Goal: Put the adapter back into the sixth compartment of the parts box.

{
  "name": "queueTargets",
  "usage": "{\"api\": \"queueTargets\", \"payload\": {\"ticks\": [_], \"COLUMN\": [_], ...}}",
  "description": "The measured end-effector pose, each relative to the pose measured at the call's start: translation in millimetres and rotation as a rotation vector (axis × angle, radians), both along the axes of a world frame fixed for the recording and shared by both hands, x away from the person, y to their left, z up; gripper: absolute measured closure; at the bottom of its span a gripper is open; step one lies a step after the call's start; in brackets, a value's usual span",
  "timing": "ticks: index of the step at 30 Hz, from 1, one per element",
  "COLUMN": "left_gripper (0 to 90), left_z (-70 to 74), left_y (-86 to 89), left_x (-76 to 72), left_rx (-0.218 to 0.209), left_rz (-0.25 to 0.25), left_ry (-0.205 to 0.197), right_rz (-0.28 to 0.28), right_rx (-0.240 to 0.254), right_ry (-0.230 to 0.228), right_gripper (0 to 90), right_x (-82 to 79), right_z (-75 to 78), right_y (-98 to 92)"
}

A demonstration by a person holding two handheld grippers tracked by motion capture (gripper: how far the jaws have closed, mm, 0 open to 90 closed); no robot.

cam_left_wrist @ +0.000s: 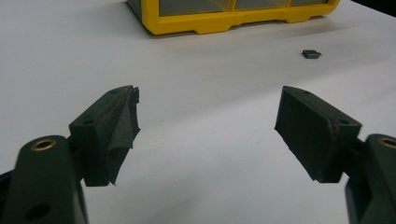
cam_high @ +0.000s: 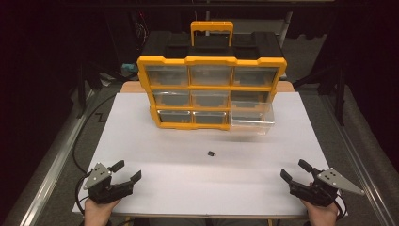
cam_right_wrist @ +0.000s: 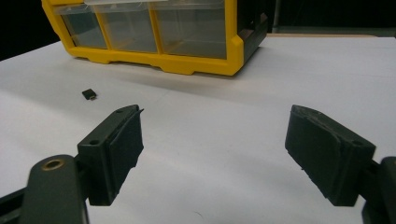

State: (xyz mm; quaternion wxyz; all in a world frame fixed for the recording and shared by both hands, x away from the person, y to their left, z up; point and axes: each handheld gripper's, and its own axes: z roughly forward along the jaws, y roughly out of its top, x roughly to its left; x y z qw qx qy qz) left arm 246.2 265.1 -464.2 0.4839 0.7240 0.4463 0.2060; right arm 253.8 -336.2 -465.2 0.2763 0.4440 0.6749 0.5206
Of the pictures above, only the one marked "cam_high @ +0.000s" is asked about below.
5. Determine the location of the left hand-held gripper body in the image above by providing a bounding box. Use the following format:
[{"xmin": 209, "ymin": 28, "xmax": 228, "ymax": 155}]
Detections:
[{"xmin": 83, "ymin": 162, "xmax": 135, "ymax": 205}]

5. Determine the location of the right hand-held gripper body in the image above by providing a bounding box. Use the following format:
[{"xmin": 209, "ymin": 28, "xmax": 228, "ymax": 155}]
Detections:
[{"xmin": 289, "ymin": 167, "xmax": 366, "ymax": 208}]

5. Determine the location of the clear plastic drawer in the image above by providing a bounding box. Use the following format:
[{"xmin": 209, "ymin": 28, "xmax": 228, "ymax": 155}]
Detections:
[
  {"xmin": 145, "ymin": 65, "xmax": 189, "ymax": 87},
  {"xmin": 233, "ymin": 66, "xmax": 279, "ymax": 88},
  {"xmin": 157, "ymin": 109, "xmax": 193, "ymax": 124},
  {"xmin": 191, "ymin": 89, "xmax": 231, "ymax": 109},
  {"xmin": 231, "ymin": 90, "xmax": 272, "ymax": 113},
  {"xmin": 190, "ymin": 65, "xmax": 233, "ymax": 87},
  {"xmin": 192, "ymin": 110, "xmax": 228, "ymax": 125},
  {"xmin": 229, "ymin": 110, "xmax": 276, "ymax": 136},
  {"xmin": 152, "ymin": 89, "xmax": 192, "ymax": 108}
]

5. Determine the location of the yellow black drawer organizer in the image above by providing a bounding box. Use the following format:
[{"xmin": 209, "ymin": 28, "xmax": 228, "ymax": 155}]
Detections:
[{"xmin": 136, "ymin": 20, "xmax": 288, "ymax": 132}]

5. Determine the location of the person's left hand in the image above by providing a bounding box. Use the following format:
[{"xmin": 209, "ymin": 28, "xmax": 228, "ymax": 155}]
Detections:
[{"xmin": 84, "ymin": 197, "xmax": 122, "ymax": 226}]

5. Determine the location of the person's right hand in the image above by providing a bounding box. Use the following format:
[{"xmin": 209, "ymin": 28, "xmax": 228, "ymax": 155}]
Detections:
[{"xmin": 300, "ymin": 197, "xmax": 340, "ymax": 226}]

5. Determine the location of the white table sheet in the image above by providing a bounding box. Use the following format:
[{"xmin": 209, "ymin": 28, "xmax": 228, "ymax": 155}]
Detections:
[{"xmin": 72, "ymin": 91, "xmax": 349, "ymax": 218}]

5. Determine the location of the black stand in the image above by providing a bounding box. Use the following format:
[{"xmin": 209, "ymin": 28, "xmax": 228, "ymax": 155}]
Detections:
[
  {"xmin": 74, "ymin": 59, "xmax": 133, "ymax": 120},
  {"xmin": 293, "ymin": 18, "xmax": 356, "ymax": 127}
]

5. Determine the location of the metal stand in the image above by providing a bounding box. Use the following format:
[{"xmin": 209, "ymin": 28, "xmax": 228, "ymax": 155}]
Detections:
[{"xmin": 277, "ymin": 10, "xmax": 294, "ymax": 49}]

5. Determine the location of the black cable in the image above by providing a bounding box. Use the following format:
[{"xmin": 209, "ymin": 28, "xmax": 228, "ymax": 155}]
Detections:
[
  {"xmin": 74, "ymin": 174, "xmax": 92, "ymax": 216},
  {"xmin": 72, "ymin": 93, "xmax": 117, "ymax": 175}
]

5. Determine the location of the aluminium rail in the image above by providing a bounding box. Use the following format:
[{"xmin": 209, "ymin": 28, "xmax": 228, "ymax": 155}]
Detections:
[
  {"xmin": 3, "ymin": 89, "xmax": 97, "ymax": 226},
  {"xmin": 319, "ymin": 93, "xmax": 399, "ymax": 226}
]

